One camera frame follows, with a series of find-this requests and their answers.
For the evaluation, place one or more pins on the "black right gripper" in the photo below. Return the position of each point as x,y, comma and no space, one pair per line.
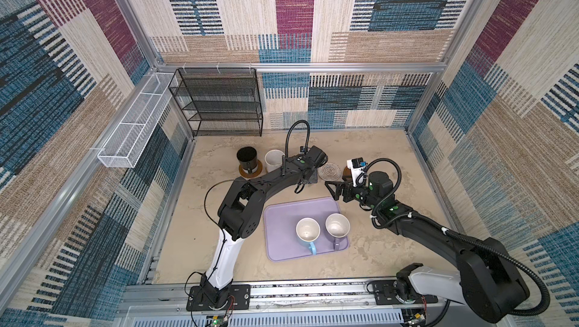
347,187

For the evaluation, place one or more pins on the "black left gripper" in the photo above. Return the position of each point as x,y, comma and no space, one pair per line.
314,179

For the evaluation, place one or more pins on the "multicolour woven round coaster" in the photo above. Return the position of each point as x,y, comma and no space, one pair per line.
330,172

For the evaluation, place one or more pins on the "white mug lilac handle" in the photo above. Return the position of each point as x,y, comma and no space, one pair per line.
338,227

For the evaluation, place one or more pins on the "white speckled mug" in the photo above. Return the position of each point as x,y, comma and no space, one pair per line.
273,160

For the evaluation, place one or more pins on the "white mug blue handle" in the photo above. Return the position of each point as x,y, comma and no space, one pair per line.
308,231

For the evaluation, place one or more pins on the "black mug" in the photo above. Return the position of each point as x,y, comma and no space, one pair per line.
247,158

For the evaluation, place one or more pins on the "brown wooden coaster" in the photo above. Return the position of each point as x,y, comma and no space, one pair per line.
346,174
255,173

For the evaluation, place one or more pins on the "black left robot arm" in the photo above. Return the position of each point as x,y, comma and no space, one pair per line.
241,211

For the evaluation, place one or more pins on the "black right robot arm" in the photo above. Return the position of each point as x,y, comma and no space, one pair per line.
489,281

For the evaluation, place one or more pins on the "lilac plastic tray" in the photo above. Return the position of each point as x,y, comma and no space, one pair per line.
281,237

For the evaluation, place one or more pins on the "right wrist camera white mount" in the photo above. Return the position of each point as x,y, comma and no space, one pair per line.
357,166

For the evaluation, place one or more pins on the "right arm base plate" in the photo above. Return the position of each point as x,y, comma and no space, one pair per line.
385,292

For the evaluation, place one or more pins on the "black wire mesh shelf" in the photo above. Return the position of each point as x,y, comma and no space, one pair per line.
217,102

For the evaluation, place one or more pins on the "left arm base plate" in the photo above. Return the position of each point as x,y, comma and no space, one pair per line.
205,298

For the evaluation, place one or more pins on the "white wire mesh basket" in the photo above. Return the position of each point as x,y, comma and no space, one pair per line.
130,137

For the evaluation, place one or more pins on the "aluminium front rail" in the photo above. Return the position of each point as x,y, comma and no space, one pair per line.
325,302

